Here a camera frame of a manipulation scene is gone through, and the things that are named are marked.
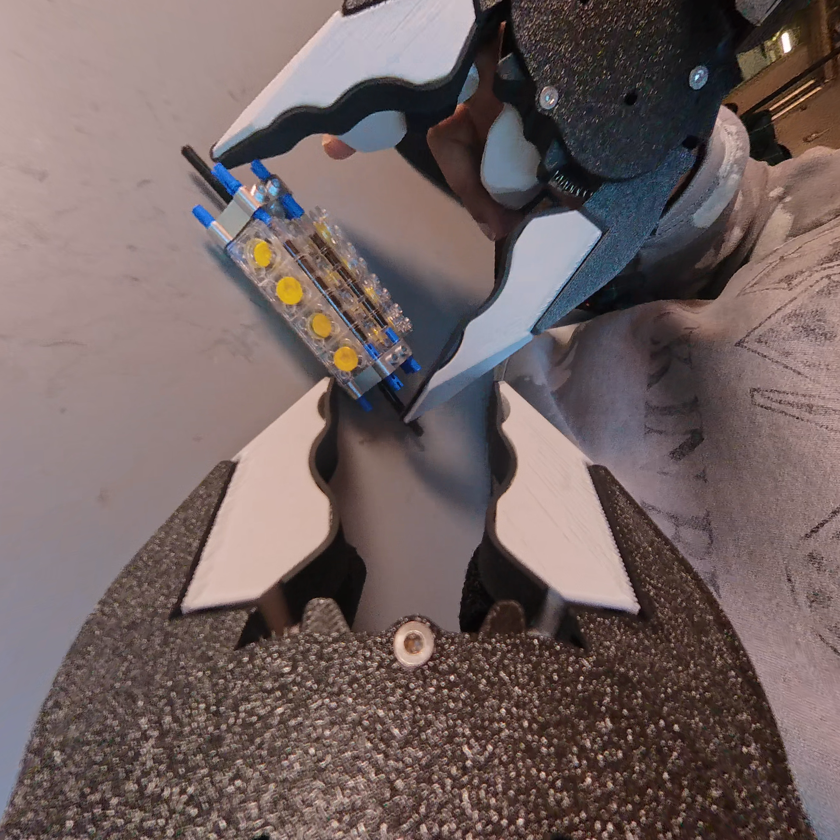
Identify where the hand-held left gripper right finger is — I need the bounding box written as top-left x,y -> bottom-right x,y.
486,382 -> 641,637

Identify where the clear toy brick engine model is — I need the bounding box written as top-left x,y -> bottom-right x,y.
182,146 -> 424,437

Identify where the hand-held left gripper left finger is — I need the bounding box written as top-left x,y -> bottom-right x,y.
180,377 -> 343,634

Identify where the person in grey hoodie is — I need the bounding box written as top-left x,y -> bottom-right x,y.
499,147 -> 840,840

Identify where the grey desk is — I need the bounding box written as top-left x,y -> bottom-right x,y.
0,0 -> 519,788

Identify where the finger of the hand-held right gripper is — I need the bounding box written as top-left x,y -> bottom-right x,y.
210,0 -> 490,168
402,213 -> 605,424

